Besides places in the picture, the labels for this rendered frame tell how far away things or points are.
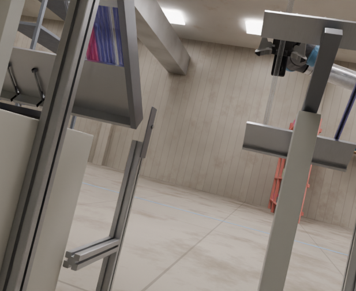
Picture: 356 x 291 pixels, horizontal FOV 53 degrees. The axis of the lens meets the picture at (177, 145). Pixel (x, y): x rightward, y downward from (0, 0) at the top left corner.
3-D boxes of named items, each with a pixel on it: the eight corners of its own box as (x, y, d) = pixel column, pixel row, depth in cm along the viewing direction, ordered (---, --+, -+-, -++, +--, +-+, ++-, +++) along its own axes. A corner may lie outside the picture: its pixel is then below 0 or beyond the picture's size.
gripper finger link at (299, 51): (308, 44, 105) (291, 37, 112) (303, 64, 107) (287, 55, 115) (317, 44, 105) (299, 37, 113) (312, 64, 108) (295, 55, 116)
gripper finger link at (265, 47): (251, 35, 110) (271, 33, 115) (247, 54, 113) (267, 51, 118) (258, 37, 108) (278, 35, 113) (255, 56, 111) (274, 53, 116)
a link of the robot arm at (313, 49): (317, 57, 141) (295, 40, 140) (330, 48, 130) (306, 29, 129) (305, 73, 140) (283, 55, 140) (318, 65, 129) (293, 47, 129)
